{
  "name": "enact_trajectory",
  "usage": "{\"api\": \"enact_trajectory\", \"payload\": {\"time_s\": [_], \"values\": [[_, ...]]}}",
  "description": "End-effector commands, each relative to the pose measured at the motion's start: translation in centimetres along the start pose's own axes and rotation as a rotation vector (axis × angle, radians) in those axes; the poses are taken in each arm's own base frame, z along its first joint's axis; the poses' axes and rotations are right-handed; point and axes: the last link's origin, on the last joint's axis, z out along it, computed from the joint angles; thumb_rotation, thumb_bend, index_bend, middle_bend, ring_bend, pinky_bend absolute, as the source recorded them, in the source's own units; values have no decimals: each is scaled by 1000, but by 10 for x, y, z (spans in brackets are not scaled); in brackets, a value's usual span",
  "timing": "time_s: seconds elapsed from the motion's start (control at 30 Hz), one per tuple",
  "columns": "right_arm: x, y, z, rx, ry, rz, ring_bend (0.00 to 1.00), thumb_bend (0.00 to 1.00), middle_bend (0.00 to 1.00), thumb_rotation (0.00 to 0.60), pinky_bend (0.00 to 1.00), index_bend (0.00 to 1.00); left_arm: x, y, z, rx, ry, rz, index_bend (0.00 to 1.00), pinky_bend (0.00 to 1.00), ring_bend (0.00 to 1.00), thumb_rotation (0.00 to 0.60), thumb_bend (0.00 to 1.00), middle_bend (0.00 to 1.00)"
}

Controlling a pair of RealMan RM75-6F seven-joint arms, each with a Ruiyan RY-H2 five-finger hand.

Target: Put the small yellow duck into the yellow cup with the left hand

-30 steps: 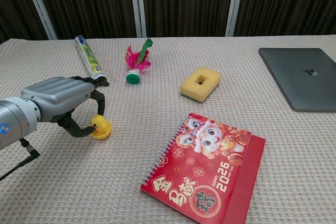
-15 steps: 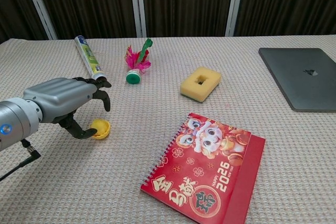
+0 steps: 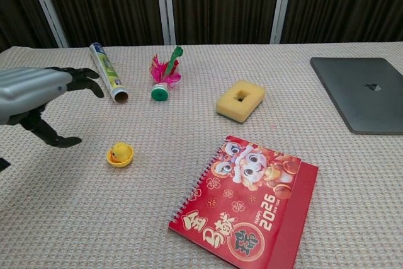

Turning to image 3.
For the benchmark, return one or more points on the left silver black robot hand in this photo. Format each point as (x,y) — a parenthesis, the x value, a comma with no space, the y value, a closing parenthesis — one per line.
(28,89)

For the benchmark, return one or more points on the woven beige tablecloth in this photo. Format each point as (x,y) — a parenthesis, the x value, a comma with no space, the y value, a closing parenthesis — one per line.
(94,218)

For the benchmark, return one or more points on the red 2026 spiral calendar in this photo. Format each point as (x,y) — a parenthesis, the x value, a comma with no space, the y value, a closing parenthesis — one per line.
(248,199)

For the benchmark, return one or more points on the feather shuttlecock with green base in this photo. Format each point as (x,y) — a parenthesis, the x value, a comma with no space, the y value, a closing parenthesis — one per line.
(165,75)

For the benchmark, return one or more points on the yellow sponge with hole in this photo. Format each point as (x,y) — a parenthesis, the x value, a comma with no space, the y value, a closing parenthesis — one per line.
(240,97)

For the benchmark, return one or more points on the grey laptop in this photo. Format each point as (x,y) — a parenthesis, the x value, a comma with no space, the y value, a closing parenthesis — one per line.
(362,92)

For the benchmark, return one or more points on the white screen frame post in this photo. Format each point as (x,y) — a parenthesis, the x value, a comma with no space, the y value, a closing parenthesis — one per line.
(281,4)
(47,4)
(165,4)

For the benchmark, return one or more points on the yellow rubber duck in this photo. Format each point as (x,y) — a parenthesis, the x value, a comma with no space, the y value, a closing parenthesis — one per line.
(120,151)

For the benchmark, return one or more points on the plastic wrap roll tube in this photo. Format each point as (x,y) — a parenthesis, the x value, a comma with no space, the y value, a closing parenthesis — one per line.
(108,73)

